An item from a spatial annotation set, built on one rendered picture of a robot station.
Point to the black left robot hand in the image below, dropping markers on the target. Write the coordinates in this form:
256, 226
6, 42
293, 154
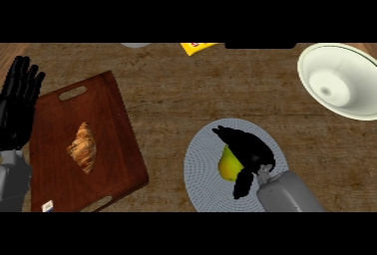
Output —
16, 103

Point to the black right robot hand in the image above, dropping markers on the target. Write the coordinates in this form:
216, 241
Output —
247, 147

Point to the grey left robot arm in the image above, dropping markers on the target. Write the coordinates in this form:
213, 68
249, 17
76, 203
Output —
12, 179

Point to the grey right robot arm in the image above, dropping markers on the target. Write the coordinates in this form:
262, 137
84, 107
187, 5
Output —
287, 194

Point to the yellow-green pear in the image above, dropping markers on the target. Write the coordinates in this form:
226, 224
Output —
228, 166

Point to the round grey woven placemat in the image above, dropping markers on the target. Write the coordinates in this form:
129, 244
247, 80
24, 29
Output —
210, 186

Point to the white bowl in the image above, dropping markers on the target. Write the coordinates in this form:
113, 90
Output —
339, 83

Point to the brown wooden tray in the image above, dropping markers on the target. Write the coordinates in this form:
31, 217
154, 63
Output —
64, 139

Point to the golden brown croissant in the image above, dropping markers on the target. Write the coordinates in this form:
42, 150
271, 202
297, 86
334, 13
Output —
83, 147

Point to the grey round object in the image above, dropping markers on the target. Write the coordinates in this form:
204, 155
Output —
135, 45

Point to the yellow packet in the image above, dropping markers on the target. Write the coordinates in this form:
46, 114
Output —
195, 48

